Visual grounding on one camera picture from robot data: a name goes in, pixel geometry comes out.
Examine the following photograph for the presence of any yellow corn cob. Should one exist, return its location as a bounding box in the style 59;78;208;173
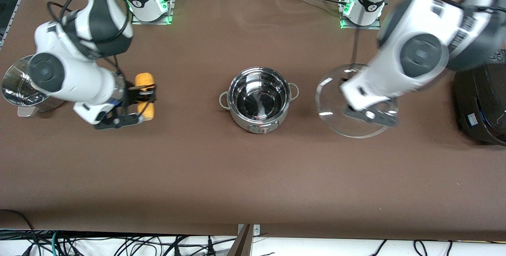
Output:
135;73;155;121

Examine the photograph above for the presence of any glass pot lid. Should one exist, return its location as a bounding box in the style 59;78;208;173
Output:
315;63;400;139

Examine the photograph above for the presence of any steel steamer pot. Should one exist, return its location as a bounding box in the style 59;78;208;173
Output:
1;55;66;118

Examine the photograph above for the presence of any stainless steel pot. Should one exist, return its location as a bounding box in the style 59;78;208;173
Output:
219;66;300;135

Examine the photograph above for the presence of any black rice cooker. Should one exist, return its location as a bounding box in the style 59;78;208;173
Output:
453;49;506;146

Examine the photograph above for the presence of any brown table cover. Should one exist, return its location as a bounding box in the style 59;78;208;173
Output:
0;0;506;241

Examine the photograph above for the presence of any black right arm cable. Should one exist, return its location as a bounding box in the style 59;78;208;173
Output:
47;0;133;86

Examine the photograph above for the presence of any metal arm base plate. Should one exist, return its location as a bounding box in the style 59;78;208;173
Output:
339;0;382;30
131;0;174;25

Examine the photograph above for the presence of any black floor cable bundle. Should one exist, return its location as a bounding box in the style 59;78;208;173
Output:
0;209;238;256

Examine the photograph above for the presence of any metal table edge bracket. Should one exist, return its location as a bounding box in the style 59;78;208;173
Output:
227;224;261;256

